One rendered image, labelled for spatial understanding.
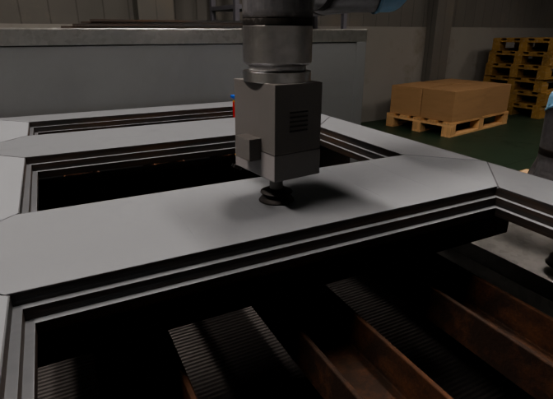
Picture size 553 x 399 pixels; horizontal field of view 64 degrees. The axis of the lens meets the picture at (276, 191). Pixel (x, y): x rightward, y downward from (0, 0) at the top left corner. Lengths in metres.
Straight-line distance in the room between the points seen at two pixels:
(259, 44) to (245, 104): 0.07
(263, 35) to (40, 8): 3.59
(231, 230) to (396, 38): 5.39
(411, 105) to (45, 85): 4.40
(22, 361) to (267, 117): 0.30
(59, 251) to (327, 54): 1.20
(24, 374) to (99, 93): 0.99
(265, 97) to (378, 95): 5.22
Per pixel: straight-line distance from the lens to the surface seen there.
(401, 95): 5.28
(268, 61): 0.47
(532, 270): 0.83
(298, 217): 0.49
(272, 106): 0.46
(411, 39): 5.98
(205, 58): 1.33
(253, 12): 0.47
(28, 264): 0.45
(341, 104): 1.56
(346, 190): 0.57
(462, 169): 0.71
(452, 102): 4.94
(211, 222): 0.48
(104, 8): 4.08
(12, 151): 0.88
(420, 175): 0.66
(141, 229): 0.48
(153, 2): 4.03
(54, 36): 1.26
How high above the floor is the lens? 1.04
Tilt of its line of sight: 20 degrees down
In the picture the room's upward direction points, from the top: straight up
